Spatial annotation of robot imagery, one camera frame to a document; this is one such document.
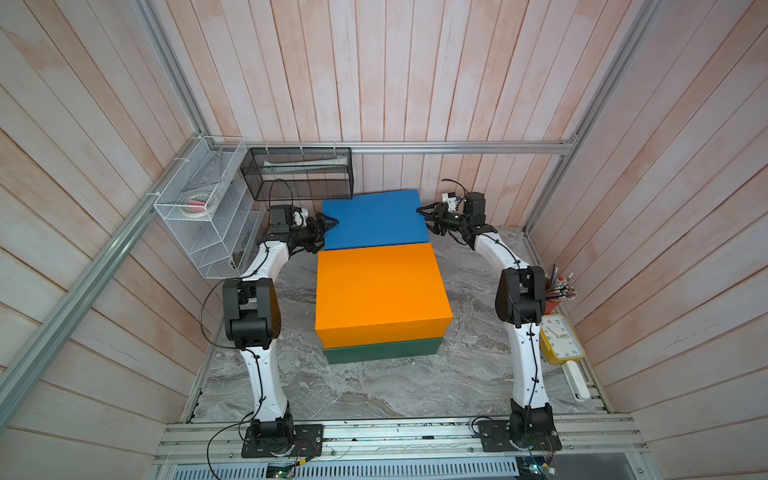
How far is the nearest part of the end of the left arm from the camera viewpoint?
2.50 ft

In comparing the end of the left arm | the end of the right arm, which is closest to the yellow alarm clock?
the end of the right arm

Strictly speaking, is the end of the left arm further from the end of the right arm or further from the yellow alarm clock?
the yellow alarm clock

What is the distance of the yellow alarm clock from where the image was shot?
2.86 ft

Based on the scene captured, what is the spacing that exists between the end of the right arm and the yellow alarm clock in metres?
0.37

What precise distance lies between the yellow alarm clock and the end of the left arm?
2.44ft

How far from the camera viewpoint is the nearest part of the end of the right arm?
0.85 m
